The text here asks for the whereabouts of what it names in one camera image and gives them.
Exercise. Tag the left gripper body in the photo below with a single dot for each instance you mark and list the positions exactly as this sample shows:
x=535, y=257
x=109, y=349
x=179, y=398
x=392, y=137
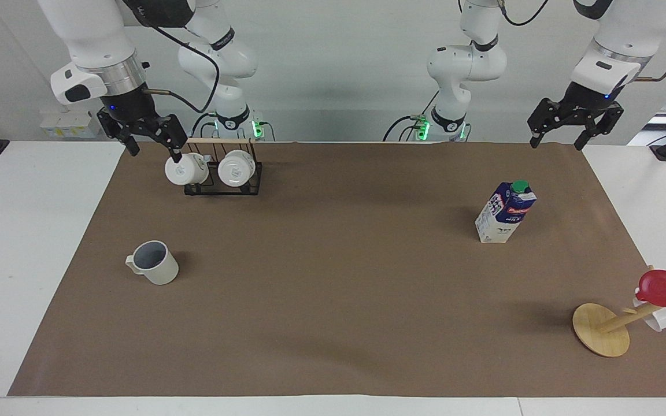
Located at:
x=587, y=103

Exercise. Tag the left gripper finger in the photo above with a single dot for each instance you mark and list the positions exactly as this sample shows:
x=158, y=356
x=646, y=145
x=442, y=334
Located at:
x=607, y=122
x=544, y=118

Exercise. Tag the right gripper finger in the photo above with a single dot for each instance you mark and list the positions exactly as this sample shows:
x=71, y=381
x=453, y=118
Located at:
x=119, y=134
x=174, y=136

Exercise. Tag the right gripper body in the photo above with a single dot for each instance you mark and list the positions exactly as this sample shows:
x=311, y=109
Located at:
x=133, y=110

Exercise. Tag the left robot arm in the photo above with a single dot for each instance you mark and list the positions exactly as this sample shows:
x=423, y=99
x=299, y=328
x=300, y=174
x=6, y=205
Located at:
x=466, y=63

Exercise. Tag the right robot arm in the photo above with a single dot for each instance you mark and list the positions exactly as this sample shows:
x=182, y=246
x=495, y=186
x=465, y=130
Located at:
x=78, y=29

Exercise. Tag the blue white milk carton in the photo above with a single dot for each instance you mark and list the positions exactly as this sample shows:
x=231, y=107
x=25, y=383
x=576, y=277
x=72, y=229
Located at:
x=500, y=216

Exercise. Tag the small white cup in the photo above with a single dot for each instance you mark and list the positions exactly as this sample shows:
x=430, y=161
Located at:
x=659, y=319

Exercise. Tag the wooden mug tree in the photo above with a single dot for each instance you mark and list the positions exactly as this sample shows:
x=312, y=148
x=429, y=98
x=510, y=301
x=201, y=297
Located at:
x=599, y=330

